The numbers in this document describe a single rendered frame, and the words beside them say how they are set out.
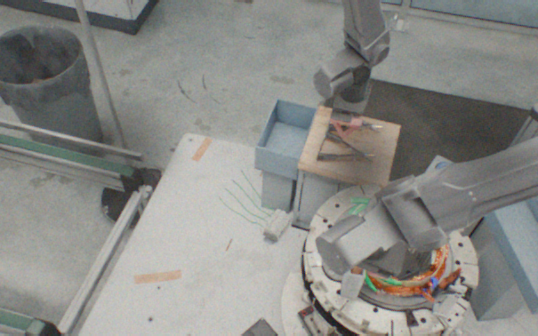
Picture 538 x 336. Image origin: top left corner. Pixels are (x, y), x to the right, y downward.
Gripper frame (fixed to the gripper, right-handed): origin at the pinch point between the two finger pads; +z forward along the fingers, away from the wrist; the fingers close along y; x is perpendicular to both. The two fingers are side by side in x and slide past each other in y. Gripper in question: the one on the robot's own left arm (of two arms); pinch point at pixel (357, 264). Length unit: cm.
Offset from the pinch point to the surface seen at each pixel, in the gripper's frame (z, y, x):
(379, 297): 10.4, 6.2, 0.4
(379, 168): 17.0, 0.1, 31.6
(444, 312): 8.5, 16.8, 1.4
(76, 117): 105, -124, 66
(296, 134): 27, -21, 40
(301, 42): 139, -56, 188
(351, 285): 6.3, 0.7, -1.2
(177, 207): 48, -46, 19
